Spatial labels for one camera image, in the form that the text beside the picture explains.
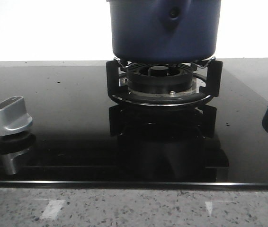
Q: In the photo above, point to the black glass gas cooktop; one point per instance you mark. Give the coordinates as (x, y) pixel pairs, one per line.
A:
(81, 139)

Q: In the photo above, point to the silver stove control knob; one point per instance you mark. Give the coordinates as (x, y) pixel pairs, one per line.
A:
(14, 117)

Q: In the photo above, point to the blue cooking pot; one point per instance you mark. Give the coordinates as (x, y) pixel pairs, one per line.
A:
(164, 31)

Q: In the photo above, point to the black round gas burner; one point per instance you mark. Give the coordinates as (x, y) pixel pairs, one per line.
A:
(159, 83)

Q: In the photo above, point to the black pot support grate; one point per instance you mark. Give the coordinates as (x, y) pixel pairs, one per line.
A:
(208, 73)

